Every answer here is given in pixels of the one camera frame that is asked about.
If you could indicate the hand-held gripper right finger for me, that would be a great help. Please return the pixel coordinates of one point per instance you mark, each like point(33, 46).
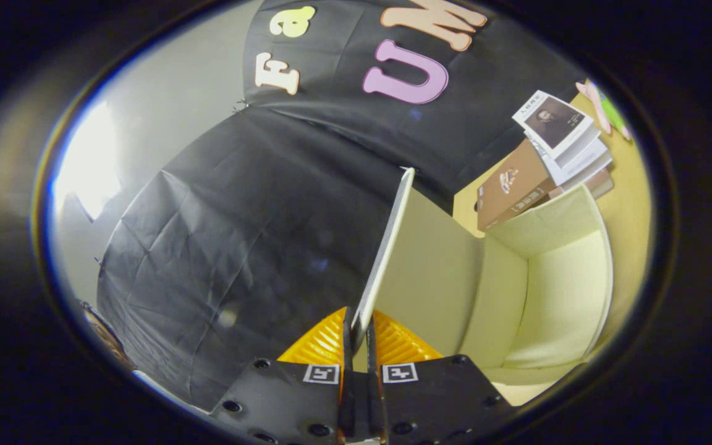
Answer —
point(376, 395)

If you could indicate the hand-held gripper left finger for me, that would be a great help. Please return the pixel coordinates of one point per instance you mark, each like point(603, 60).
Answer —
point(348, 395)

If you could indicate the beige fabric storage box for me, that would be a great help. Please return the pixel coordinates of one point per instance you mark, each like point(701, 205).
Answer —
point(547, 296)

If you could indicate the black backdrop cloth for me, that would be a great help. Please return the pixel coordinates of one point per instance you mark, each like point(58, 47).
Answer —
point(238, 216)

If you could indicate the brown hardcover book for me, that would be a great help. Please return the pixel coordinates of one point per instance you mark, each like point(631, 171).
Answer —
point(510, 185)

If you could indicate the brown book under stack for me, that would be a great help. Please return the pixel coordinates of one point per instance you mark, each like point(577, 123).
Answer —
point(597, 184)

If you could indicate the plain white book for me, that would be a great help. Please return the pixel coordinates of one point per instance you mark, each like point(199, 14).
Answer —
point(581, 162)

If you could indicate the white book with portrait cover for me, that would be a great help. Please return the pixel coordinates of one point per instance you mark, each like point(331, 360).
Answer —
point(554, 120)

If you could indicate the ceiling light panel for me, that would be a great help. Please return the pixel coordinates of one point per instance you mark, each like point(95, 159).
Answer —
point(87, 161)

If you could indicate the green and pink plush toy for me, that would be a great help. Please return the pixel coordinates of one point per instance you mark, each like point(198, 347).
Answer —
point(612, 114)

